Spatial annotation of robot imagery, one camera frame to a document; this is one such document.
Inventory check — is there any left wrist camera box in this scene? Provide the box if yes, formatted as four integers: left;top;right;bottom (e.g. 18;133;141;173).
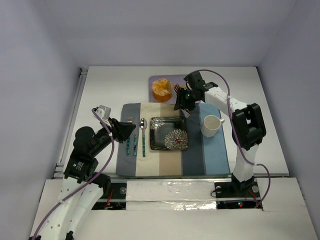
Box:
95;105;111;121

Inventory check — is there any orange frosted round cake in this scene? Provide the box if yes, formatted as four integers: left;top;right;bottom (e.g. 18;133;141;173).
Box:
151;78;174;102

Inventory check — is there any lilac plastic tray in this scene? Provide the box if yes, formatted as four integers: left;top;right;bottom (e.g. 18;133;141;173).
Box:
148;74;186;103

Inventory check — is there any aluminium rail frame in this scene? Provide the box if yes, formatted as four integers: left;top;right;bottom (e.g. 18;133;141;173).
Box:
51;67;89;179

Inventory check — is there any striped cloth placemat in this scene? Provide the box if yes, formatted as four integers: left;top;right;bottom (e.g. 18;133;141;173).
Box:
115;103;230;177

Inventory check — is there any white mug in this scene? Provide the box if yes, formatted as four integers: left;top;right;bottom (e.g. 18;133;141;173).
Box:
201;115;225;138

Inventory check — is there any fork with teal handle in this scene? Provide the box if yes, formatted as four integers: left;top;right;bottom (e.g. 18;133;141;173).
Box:
126;117;133;156

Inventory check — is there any black floral square plate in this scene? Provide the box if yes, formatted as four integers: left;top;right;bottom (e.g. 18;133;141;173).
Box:
149;116;188;151

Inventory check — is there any spoon with teal handle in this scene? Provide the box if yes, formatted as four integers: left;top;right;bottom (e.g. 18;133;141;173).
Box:
139;118;148;157

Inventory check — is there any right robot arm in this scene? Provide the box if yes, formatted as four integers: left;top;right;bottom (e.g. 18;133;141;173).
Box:
174;69;267;189

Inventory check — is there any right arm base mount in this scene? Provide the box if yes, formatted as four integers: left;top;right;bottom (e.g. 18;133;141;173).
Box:
210;181;263;210

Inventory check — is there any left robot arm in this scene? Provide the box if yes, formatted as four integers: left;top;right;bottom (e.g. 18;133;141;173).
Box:
30;118;136;240

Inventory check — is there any knife with teal handle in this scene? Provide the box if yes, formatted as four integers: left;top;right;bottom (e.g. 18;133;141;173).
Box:
133;134;138;157

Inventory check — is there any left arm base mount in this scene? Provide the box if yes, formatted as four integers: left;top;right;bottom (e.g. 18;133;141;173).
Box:
92;182;127;211

